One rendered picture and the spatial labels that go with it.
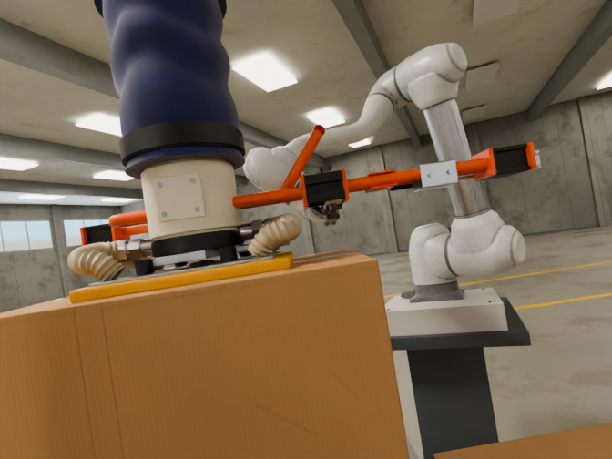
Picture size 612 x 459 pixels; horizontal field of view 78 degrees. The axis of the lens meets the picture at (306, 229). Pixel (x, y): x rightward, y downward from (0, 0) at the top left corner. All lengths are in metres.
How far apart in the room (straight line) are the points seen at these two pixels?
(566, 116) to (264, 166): 13.86
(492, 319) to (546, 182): 13.03
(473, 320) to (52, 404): 1.07
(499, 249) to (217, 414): 0.98
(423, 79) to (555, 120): 13.31
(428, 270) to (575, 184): 13.09
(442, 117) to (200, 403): 1.05
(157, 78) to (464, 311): 1.04
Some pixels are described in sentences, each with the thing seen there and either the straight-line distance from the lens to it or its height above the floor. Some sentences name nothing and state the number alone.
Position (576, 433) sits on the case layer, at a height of 0.54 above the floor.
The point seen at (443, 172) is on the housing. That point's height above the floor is 1.20.
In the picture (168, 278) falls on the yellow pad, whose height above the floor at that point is 1.09.
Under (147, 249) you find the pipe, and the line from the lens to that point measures 0.77.
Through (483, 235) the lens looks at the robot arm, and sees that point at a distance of 1.31.
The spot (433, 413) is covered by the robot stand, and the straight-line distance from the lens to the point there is 1.53.
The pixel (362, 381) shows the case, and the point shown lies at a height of 0.91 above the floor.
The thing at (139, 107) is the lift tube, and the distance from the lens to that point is 0.72.
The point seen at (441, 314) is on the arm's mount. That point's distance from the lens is 1.30.
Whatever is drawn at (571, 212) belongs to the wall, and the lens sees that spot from 14.37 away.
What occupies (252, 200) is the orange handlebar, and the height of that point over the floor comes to 1.20.
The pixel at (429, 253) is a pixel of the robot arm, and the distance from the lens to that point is 1.41.
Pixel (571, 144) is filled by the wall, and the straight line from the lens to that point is 14.51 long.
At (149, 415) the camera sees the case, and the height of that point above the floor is 0.91.
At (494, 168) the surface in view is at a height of 1.19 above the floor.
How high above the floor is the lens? 1.12
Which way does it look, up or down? 1 degrees up
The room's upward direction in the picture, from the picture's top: 9 degrees counter-clockwise
